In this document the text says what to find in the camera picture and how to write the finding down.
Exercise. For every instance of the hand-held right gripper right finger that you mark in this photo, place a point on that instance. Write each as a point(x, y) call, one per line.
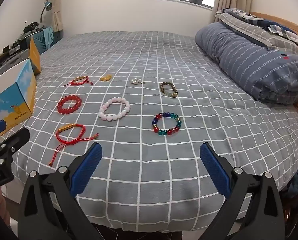
point(214, 170)

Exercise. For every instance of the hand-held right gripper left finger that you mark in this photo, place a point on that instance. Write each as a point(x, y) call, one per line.
point(86, 170)

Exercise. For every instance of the blue and yellow cardboard box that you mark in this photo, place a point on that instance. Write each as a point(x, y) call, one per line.
point(13, 97)

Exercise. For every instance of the yellow amber pendant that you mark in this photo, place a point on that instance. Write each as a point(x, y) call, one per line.
point(105, 78)

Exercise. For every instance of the pile of dark gadgets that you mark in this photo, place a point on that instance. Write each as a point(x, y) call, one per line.
point(13, 47)

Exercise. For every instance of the orange box lid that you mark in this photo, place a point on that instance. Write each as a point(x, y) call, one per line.
point(35, 55)

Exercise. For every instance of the pearl earrings cluster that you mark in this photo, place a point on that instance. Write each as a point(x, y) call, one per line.
point(135, 81)

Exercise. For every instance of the teal cloth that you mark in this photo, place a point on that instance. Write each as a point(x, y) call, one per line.
point(48, 36)

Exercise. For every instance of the blue storage crate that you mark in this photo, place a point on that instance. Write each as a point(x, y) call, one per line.
point(57, 36)

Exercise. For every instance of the rolled blue striped duvet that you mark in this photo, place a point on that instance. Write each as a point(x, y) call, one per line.
point(251, 60)

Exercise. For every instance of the grey checked bed sheet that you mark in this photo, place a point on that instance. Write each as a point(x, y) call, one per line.
point(144, 55)

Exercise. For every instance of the blue desk lamp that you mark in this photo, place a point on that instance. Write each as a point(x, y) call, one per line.
point(47, 5)

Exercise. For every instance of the grey checked pillow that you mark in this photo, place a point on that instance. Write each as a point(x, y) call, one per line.
point(249, 27)

